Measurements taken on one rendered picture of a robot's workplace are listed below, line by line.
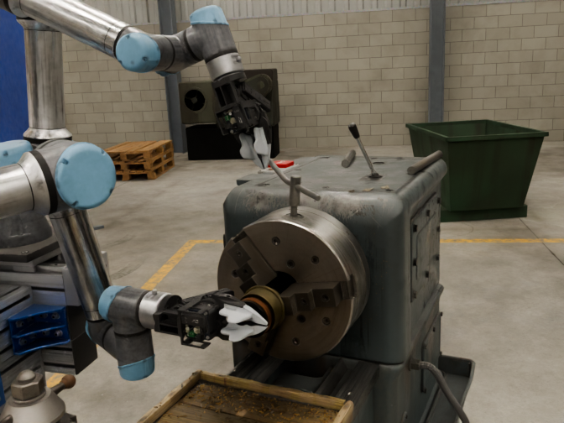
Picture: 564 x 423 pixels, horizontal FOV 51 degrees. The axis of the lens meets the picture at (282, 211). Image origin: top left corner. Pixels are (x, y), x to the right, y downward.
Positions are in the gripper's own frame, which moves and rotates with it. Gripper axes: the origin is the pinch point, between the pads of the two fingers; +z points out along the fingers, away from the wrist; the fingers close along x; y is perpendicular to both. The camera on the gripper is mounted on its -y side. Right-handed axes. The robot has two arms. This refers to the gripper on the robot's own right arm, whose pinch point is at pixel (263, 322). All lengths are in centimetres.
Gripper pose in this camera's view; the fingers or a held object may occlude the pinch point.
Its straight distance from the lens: 110.6
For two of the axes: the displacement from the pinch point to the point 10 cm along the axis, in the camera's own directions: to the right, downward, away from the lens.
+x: -0.5, -9.7, -2.4
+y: -4.4, 2.4, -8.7
